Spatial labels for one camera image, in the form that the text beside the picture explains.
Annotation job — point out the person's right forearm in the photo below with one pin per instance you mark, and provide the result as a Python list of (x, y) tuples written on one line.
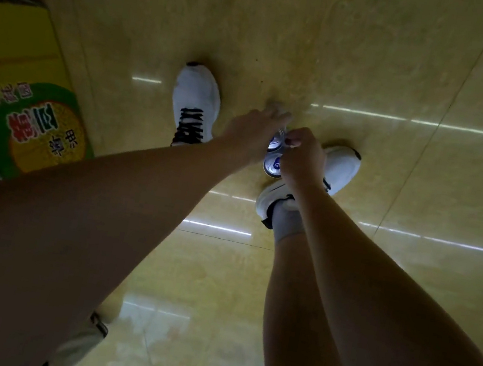
[(394, 317)]

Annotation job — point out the person's left hand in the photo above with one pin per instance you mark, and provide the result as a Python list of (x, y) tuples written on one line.
[(251, 136)]

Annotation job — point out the person's right white sock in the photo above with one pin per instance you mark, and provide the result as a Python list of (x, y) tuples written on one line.
[(288, 223)]

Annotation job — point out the person's right leg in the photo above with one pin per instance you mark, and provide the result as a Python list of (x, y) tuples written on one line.
[(303, 338)]

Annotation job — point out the brown cardboard box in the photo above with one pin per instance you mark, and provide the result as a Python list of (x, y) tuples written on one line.
[(22, 61)]

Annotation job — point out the person's left forearm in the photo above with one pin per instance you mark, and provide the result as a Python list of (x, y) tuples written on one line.
[(52, 241)]

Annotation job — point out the person's right hand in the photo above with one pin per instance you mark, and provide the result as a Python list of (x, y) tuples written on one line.
[(305, 161)]

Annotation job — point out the person's left white shoe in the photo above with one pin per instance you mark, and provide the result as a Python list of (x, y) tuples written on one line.
[(197, 90)]

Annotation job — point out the person's right white shoe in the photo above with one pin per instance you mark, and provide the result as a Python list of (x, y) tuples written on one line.
[(341, 165)]

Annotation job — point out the person's white shoe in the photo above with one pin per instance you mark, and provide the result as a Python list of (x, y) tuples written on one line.
[(197, 90), (341, 165)]

